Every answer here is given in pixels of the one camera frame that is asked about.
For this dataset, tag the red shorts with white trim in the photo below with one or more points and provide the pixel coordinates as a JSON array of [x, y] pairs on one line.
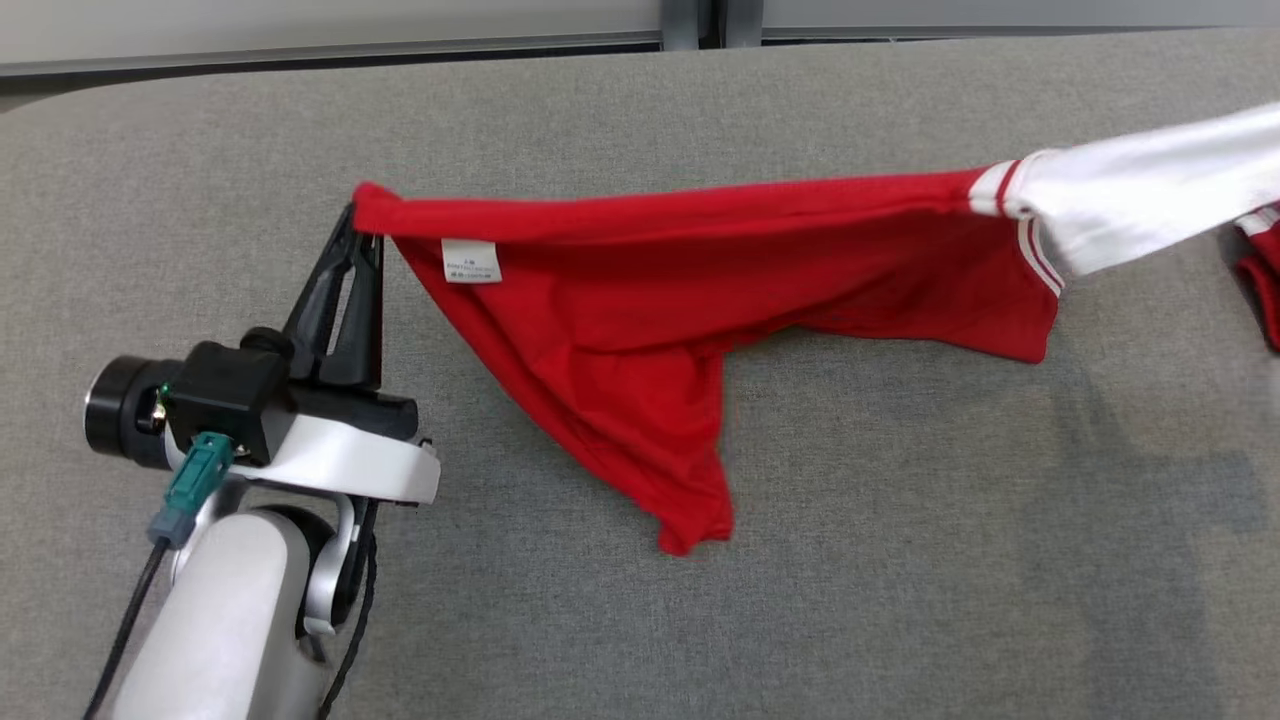
[[1262, 290]]

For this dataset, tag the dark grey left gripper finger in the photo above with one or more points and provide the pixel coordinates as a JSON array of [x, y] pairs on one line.
[[365, 330], [320, 300]]

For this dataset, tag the teal left camera connector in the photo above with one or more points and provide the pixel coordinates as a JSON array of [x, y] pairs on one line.
[[195, 485]]

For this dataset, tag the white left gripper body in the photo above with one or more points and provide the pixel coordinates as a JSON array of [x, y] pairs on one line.
[[350, 460]]

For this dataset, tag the grey fabric sofa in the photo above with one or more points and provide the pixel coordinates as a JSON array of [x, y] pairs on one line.
[[800, 560]]

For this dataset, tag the red and white shirt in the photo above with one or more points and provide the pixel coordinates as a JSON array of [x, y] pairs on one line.
[[640, 300]]

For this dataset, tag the grey partition post with foot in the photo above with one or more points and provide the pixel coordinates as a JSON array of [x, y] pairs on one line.
[[745, 20], [680, 20]]

